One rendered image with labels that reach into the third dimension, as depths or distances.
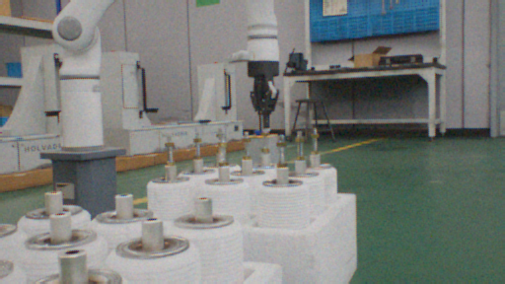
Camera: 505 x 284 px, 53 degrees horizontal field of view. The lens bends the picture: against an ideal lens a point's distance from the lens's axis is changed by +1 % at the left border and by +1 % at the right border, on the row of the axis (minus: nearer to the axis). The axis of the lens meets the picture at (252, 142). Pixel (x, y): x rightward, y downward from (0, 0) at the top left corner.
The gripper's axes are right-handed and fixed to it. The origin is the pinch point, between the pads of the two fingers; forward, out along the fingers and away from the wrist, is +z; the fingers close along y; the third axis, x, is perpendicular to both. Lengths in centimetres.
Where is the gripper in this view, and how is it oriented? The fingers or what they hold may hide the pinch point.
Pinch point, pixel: (264, 122)
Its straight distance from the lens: 116.9
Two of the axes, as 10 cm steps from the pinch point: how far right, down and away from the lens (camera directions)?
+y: -3.7, -0.6, 9.3
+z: 0.3, 10.0, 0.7
